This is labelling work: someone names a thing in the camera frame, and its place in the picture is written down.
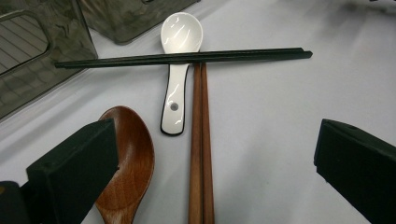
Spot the white ceramic spoon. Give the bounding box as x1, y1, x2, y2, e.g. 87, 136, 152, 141
160, 11, 204, 136

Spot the clear grey plastic bin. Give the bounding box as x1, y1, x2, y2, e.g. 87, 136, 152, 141
0, 0, 99, 120
78, 0, 200, 46

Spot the brown wooden chopstick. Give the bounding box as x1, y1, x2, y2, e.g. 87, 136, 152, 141
188, 63, 204, 224
200, 63, 216, 224

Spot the brown wooden spoon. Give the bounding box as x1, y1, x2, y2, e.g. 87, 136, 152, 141
94, 105, 156, 224

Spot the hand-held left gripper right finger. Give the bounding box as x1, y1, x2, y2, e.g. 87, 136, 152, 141
313, 119, 396, 224

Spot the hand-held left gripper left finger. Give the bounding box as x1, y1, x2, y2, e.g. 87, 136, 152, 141
26, 119, 120, 224

